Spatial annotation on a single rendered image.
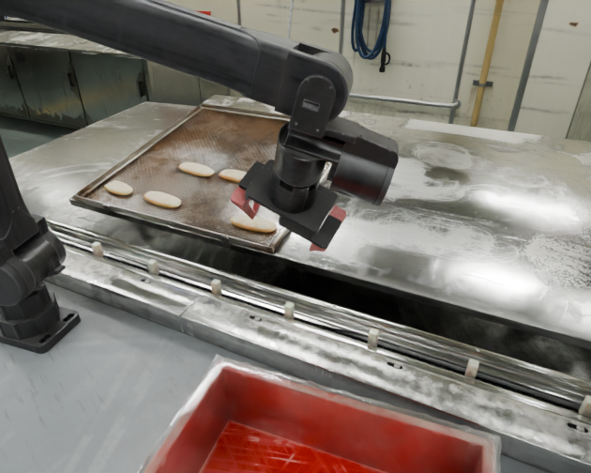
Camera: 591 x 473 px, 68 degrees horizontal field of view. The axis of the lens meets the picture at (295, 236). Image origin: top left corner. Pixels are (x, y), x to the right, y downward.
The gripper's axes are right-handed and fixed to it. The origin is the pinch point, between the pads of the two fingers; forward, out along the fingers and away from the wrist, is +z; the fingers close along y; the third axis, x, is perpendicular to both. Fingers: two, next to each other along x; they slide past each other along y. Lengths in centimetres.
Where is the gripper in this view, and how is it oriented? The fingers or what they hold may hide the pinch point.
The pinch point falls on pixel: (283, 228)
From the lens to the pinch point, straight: 62.6
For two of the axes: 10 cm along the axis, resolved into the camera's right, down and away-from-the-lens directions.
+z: -1.4, 4.7, 8.7
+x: 4.7, -7.5, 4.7
